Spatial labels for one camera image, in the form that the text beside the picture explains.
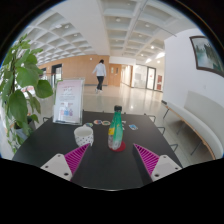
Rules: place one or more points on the ceiling lights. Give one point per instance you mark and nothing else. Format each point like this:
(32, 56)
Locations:
(151, 46)

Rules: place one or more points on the long white bench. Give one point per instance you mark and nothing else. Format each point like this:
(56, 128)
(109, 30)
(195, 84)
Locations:
(203, 120)

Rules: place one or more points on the green leafy potted plant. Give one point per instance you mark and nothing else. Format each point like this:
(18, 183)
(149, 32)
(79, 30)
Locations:
(20, 86)

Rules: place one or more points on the white polka-dot cup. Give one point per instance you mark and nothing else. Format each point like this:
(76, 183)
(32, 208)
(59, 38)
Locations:
(83, 136)

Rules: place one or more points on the framed landscape picture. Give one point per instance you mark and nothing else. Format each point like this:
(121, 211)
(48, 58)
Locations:
(208, 55)

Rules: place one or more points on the round green yellow sticker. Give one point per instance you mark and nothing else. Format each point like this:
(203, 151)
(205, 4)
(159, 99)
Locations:
(106, 123)

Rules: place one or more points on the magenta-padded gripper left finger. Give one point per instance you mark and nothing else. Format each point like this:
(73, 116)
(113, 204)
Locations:
(76, 158)

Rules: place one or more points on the blue hexagonal sticker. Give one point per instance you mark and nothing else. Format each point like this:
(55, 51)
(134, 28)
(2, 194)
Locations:
(89, 124)

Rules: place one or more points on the clear acrylic sign stand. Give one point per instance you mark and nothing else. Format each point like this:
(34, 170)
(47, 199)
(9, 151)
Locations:
(69, 100)

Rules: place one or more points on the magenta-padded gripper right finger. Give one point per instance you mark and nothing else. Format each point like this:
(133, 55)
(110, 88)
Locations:
(147, 159)

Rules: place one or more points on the person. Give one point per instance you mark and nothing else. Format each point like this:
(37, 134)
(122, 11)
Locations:
(100, 71)

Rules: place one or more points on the round multicolour sticker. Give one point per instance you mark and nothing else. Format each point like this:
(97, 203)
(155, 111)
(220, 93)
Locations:
(97, 122)

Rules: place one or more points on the green plastic drink bottle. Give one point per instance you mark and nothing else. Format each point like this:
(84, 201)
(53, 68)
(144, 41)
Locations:
(115, 131)

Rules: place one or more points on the black metal chairs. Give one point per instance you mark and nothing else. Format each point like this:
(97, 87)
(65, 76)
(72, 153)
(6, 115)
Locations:
(174, 145)

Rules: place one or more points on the blue rectangular card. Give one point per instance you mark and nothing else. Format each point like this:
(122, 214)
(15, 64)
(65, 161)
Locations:
(133, 127)

